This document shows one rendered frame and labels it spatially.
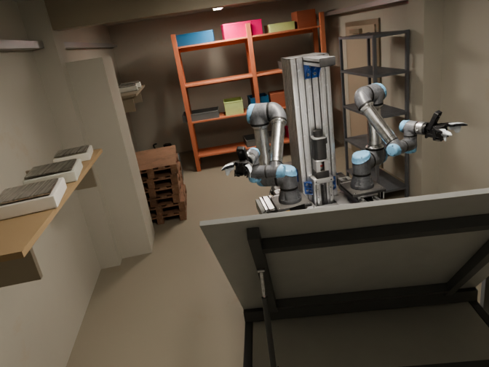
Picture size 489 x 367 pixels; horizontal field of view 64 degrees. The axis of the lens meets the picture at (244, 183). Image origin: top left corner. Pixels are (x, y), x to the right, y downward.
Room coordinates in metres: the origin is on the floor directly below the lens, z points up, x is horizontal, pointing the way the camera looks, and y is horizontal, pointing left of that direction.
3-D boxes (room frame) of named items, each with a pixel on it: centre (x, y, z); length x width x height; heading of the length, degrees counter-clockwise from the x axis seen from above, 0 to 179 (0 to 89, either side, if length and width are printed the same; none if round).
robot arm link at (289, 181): (2.36, -0.27, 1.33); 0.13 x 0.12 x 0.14; 70
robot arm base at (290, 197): (2.35, -0.28, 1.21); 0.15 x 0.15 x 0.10
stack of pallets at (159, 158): (5.40, 1.27, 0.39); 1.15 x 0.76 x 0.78; 6
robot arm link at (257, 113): (2.40, -0.15, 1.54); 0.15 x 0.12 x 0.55; 70
